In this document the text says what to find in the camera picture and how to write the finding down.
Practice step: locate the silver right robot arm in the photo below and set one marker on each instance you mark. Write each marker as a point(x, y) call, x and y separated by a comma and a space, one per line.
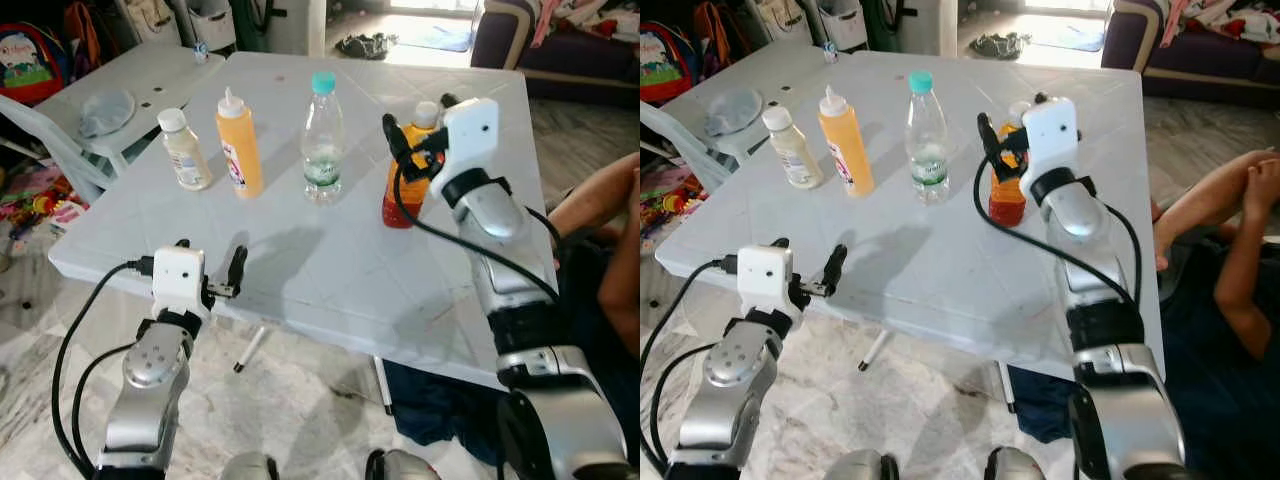
point(1095, 260)
point(510, 260)

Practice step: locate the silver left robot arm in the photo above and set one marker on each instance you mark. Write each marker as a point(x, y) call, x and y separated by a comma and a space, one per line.
point(735, 400)
point(150, 400)

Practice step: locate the clear water bottle teal cap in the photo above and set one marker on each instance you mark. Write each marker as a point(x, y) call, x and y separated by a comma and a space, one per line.
point(323, 140)
point(928, 140)

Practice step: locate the large white plastic table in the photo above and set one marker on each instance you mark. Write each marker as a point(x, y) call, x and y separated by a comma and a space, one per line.
point(300, 260)
point(900, 260)

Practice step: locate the dark sandals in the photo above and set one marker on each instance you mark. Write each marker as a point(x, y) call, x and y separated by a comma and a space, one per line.
point(998, 46)
point(367, 46)

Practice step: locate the dark purple sofa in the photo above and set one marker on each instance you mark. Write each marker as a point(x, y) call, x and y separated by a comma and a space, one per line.
point(500, 45)
point(1130, 45)

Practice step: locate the small white sauce bottle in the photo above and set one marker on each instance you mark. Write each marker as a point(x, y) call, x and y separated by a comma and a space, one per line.
point(187, 160)
point(795, 155)

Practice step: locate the orange squeeze bottle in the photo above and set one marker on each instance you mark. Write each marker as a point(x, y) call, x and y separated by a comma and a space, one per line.
point(850, 150)
point(242, 150)

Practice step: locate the pile of colourful toys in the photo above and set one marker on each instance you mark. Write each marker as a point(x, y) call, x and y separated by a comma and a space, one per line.
point(665, 200)
point(35, 205)

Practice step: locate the grey round lid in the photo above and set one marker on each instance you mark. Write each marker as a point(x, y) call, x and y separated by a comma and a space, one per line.
point(732, 110)
point(106, 112)

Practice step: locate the white plastic chair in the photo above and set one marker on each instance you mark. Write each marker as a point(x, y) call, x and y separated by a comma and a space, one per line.
point(50, 135)
point(670, 140)

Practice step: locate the pink patterned cloth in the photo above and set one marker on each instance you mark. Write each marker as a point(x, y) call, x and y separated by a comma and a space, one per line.
point(1220, 18)
point(590, 18)

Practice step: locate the small white plastic table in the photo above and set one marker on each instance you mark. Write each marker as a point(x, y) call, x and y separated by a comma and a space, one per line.
point(770, 75)
point(150, 75)

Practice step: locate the tiny blue white bottle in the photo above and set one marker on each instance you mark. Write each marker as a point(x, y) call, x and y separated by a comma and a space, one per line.
point(830, 51)
point(202, 52)

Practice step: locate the grey robot left leg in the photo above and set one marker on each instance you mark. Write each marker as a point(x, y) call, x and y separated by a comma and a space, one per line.
point(250, 468)
point(855, 467)

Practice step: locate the grey robot leg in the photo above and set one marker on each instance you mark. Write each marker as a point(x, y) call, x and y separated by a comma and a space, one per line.
point(1018, 466)
point(855, 467)
point(405, 467)
point(250, 468)

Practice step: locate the white bag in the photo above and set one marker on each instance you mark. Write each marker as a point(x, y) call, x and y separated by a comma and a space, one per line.
point(212, 25)
point(843, 25)

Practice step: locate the person's dark blue clothing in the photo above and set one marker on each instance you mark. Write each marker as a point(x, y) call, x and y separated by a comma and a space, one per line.
point(1200, 340)
point(590, 290)

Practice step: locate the orange bag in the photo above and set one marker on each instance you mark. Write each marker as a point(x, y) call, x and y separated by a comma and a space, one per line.
point(82, 30)
point(712, 30)

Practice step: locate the colourful children's backpack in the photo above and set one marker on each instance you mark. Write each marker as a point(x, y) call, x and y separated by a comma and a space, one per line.
point(28, 65)

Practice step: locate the grey robot right leg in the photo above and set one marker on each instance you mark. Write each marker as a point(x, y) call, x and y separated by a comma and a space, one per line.
point(1018, 466)
point(405, 467)

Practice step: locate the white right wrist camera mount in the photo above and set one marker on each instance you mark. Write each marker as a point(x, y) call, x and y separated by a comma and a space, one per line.
point(472, 130)
point(1050, 130)

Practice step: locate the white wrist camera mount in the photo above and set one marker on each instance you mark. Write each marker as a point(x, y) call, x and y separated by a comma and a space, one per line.
point(765, 280)
point(472, 130)
point(1050, 130)
point(178, 280)

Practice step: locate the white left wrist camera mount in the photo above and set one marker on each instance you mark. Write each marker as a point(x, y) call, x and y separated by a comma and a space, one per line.
point(178, 280)
point(765, 280)

